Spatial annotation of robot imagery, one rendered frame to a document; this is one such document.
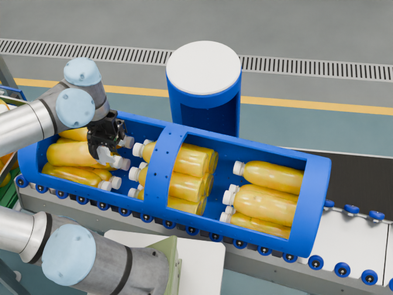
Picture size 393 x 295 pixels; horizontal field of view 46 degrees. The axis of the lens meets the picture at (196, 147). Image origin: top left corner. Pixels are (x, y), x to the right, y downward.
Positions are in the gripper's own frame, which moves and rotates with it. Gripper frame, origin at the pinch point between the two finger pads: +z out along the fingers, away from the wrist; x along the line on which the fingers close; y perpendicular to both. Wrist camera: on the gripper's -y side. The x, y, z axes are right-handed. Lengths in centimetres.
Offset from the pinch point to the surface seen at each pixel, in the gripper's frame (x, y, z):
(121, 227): -7.2, 2.0, 31.1
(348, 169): 88, 77, 105
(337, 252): 2, 69, 27
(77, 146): 0.0, -8.6, -0.8
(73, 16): 180, -138, 119
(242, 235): -8.4, 42.7, 9.2
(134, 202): -8.4, 11.4, 7.3
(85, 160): -3.1, -5.0, 0.6
